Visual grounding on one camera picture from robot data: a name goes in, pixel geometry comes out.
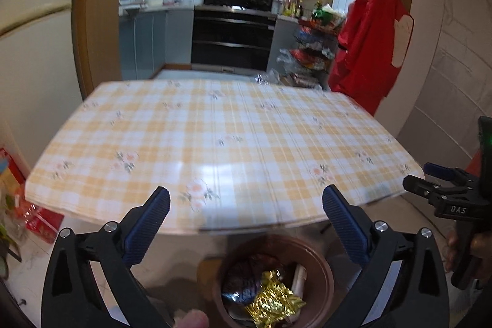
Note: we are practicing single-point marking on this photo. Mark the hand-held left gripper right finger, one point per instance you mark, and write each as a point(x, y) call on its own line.
point(344, 226)

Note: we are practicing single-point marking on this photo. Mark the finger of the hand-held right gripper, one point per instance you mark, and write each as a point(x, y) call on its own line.
point(442, 170)
point(422, 187)

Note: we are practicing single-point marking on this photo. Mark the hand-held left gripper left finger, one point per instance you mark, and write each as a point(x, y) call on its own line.
point(148, 226)

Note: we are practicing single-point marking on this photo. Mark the brown trash bin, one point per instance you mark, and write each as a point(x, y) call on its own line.
point(323, 274)

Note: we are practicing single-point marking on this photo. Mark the white plastic tube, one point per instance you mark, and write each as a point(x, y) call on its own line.
point(299, 278)

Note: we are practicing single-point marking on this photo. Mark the gold foil wrapper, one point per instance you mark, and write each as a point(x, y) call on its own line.
point(273, 299)

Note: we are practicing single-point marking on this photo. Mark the dark red packet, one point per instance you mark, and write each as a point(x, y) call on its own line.
point(250, 268)

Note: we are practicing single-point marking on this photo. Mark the blue foil wrapper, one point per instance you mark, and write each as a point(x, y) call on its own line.
point(236, 297)

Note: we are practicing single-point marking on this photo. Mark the person's right hand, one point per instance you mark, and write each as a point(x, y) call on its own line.
point(483, 255)

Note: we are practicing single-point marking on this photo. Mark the red box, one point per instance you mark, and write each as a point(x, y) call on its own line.
point(475, 162)

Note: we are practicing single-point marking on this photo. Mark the yellow checked tablecloth table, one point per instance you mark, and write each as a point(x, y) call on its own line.
point(230, 151)

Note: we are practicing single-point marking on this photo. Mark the colourful snack bags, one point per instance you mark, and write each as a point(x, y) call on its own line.
point(11, 197)

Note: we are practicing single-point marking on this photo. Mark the red apron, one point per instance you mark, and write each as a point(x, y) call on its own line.
point(369, 36)

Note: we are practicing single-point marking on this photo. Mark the plastic bags on floor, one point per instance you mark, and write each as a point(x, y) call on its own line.
point(276, 76)

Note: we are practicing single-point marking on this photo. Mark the grey lower cabinets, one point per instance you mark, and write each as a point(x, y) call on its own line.
point(153, 43)

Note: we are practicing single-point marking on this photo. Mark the cream refrigerator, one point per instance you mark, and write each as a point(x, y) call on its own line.
point(34, 63)

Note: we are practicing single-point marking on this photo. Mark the black built-in oven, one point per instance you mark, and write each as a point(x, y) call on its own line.
point(230, 39)

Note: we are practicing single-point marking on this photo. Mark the row of condiment bottles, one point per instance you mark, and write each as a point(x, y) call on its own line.
point(290, 7)

